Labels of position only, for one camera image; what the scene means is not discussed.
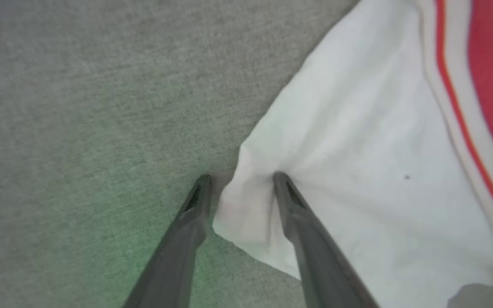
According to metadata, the red and white garment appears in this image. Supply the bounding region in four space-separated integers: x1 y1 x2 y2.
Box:
212 0 493 308

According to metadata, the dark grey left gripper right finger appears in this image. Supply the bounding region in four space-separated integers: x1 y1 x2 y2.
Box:
272 171 380 308

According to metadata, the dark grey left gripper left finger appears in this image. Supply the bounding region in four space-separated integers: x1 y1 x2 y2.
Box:
122 173 213 308

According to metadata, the grey fabric sofa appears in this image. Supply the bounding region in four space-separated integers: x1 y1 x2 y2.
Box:
0 0 493 308

